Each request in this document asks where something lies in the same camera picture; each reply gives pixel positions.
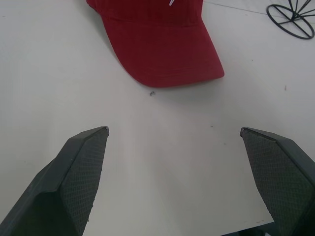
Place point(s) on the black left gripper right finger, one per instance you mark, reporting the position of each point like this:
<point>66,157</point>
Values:
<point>283,177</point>

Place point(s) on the red baseball cap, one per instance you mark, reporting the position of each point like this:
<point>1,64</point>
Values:
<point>162,41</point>

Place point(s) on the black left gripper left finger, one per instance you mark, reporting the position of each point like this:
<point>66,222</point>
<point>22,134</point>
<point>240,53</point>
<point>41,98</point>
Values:
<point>61,186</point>

